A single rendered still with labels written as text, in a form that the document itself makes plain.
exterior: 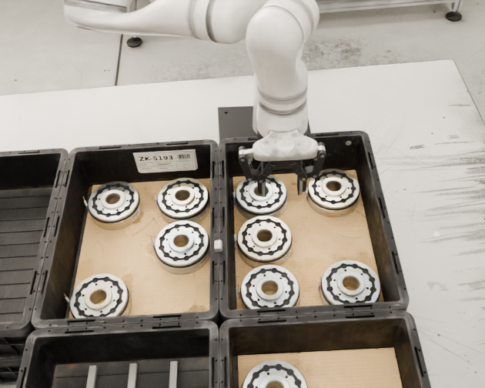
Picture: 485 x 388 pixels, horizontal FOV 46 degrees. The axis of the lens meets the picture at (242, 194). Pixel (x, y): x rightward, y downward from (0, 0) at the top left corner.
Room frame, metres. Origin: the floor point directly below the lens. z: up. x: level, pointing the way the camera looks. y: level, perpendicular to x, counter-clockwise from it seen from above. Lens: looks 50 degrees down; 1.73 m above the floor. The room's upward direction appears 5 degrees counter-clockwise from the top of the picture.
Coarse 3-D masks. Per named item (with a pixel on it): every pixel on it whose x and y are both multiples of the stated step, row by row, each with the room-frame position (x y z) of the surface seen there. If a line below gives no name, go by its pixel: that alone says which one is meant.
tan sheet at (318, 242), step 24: (288, 192) 0.75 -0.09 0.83; (240, 216) 0.70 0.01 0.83; (288, 216) 0.69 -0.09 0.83; (312, 216) 0.68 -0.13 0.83; (360, 216) 0.67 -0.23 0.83; (264, 240) 0.63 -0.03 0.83; (312, 240) 0.62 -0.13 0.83; (336, 240) 0.62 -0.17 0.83; (360, 240) 0.62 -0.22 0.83; (240, 264) 0.58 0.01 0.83; (288, 264) 0.57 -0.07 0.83; (312, 264) 0.57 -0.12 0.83; (240, 288) 0.53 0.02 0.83; (312, 288) 0.52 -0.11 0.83
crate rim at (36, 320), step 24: (144, 144) 0.82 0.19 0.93; (168, 144) 0.82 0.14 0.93; (192, 144) 0.81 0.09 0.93; (216, 144) 0.80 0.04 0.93; (72, 168) 0.77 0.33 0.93; (216, 168) 0.74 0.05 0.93; (216, 192) 0.68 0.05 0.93; (216, 216) 0.62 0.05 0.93; (48, 264) 0.55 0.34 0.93; (216, 264) 0.52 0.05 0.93; (216, 288) 0.48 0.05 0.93; (192, 312) 0.44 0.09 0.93; (216, 312) 0.43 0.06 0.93
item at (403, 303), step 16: (224, 144) 0.80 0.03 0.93; (240, 144) 0.81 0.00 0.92; (368, 144) 0.77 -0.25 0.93; (224, 160) 0.76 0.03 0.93; (368, 160) 0.73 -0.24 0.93; (224, 176) 0.72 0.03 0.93; (224, 192) 0.68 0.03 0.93; (224, 208) 0.64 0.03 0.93; (384, 208) 0.61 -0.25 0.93; (224, 224) 0.62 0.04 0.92; (384, 224) 0.58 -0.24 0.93; (224, 240) 0.57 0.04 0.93; (224, 256) 0.54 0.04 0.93; (224, 272) 0.51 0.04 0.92; (400, 272) 0.48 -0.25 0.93; (224, 288) 0.48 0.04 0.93; (400, 288) 0.45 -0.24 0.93; (224, 304) 0.45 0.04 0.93; (336, 304) 0.43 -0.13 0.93; (352, 304) 0.43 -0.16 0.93; (368, 304) 0.43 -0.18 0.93; (384, 304) 0.42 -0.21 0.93; (400, 304) 0.42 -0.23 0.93; (224, 320) 0.43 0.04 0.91
